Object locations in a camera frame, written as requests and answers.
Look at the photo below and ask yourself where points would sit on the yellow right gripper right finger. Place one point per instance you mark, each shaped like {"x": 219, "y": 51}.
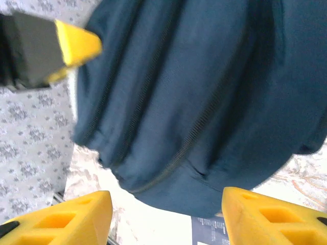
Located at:
{"x": 245, "y": 219}

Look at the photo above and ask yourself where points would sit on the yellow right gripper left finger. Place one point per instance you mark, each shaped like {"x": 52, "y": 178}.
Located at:
{"x": 84, "y": 229}

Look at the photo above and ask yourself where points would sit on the wide blue booklet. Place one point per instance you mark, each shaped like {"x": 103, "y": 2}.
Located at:
{"x": 209, "y": 229}

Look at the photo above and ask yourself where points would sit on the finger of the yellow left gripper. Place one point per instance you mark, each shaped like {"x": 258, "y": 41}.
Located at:
{"x": 76, "y": 46}
{"x": 61, "y": 74}

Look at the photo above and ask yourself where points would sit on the navy blue backpack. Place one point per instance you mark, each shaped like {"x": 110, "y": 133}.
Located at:
{"x": 178, "y": 89}

